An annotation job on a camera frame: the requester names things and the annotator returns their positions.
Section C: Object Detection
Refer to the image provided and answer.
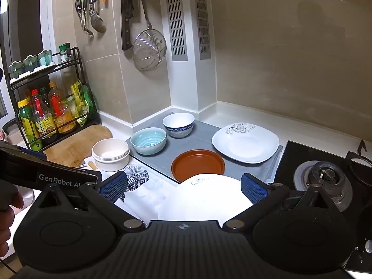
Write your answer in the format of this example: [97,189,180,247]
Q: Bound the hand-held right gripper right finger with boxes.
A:
[222,173,338,233]

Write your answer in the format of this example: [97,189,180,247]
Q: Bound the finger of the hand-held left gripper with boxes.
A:
[20,148,48,161]

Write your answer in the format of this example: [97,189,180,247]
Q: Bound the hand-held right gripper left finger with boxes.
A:
[36,171,147,233]

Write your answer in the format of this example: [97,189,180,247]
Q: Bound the white ribbed bowl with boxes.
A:
[91,139,130,172]

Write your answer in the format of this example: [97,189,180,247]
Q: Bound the white square flower plate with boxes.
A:
[211,122,280,164]

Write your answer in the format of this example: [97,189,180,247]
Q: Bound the white round plate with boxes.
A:
[157,174,255,222]

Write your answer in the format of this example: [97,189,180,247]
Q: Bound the teal glazed bowl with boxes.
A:
[130,128,167,156]

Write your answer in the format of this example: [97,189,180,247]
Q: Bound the blue patterned white bowl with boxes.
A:
[162,112,195,139]

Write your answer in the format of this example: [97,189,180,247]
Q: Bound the person's left hand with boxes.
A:
[0,193,25,249]

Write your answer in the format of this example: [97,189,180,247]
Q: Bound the white geometric print mat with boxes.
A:
[115,163,181,226]

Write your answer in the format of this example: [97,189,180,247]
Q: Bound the green bottle yellow label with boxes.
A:
[17,99,43,152]

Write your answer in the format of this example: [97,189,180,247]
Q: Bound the wooden cutting board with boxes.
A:
[43,125,113,168]

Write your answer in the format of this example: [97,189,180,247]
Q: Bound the black glass gas stove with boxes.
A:
[273,140,372,271]

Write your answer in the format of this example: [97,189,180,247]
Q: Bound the orange label jar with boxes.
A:
[62,96,77,130]

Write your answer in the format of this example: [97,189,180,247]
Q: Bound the yellow cap red label bottle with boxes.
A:
[48,82,65,134]

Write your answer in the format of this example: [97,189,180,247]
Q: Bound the dark glass bottle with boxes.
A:
[39,86,50,105]

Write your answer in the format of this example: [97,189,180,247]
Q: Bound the brown round plate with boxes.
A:
[171,149,226,183]

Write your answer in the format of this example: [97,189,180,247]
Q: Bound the metal stove burner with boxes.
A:
[293,160,354,213]

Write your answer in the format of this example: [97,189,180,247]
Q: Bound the grey mat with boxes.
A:
[126,113,284,184]

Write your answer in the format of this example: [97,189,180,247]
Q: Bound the green packet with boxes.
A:
[83,85,95,117]

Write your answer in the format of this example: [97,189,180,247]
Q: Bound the white jar tray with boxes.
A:
[10,63,56,84]

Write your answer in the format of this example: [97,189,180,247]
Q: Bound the teal lid seasoning jar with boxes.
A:
[9,61,24,79]
[24,55,38,73]
[38,49,53,66]

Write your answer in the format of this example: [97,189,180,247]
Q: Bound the green cap spice shaker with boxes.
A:
[59,43,71,64]

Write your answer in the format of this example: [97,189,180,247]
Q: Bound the black pot support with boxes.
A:
[345,139,372,187]

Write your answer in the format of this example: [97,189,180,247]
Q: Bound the dark window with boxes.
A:
[0,0,44,118]

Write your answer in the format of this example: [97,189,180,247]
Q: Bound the metal serving spoon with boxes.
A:
[78,0,94,36]

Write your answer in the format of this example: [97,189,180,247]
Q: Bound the metal ladle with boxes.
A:
[87,0,107,33]

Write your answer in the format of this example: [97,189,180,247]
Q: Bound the cleaver knife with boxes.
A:
[120,0,135,52]

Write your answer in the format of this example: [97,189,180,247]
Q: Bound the small wooden handled utensil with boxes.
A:
[78,160,98,171]

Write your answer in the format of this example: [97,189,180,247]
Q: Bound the black wire spice rack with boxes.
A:
[7,46,101,152]

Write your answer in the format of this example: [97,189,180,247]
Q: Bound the wire mesh strainer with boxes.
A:
[132,0,167,71]

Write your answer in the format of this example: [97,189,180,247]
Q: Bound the grey wall vent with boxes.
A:
[193,0,211,61]
[166,0,188,62]

